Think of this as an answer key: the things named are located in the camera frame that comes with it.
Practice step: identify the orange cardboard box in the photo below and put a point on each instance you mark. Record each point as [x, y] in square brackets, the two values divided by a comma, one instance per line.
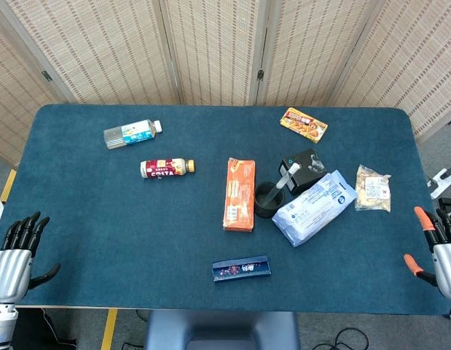
[239, 197]

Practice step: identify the black screen hinge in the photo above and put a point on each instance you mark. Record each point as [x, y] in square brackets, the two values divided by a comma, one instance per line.
[261, 74]
[47, 76]

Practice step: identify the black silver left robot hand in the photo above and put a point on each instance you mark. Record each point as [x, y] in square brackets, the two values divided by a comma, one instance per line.
[12, 270]

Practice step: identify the yellow curry box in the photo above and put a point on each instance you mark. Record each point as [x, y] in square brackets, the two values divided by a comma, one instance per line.
[303, 124]

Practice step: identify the black round cup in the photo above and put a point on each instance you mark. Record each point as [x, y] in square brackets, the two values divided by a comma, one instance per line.
[263, 209]

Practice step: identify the white power strip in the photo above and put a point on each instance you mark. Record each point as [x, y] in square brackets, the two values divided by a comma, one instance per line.
[442, 182]

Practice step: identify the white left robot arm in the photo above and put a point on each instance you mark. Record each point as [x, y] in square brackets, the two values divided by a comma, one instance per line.
[3, 324]

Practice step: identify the black floor stand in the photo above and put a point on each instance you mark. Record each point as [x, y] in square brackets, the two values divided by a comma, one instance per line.
[447, 203]

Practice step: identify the light blue plastic bag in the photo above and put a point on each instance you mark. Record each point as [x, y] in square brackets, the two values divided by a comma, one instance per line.
[312, 208]

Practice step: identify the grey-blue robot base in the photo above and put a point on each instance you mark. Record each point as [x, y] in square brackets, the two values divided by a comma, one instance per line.
[221, 330]

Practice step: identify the orange-tipped silver right robot hand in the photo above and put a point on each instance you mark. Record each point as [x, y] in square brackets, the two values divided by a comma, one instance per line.
[447, 262]

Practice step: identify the Costa coffee bottle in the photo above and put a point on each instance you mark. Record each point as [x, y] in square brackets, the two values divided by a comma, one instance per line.
[163, 168]

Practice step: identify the dark blue long box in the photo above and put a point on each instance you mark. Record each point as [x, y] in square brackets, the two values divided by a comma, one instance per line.
[241, 269]

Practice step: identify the white cylindrical tube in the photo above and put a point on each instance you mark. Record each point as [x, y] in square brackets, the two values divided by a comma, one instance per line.
[283, 182]

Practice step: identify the black product box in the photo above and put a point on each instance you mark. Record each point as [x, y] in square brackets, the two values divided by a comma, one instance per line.
[307, 162]

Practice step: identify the black fabric bag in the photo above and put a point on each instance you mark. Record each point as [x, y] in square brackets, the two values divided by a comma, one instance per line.
[35, 331]

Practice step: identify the blue table cloth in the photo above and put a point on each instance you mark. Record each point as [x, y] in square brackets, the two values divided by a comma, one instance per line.
[137, 226]

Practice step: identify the clear snack bag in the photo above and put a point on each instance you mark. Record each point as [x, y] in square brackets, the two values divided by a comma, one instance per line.
[372, 189]

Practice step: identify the clear bottle blue label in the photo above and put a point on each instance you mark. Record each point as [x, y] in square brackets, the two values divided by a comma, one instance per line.
[132, 134]

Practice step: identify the bamboo folding screen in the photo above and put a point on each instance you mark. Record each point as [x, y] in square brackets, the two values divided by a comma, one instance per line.
[218, 51]

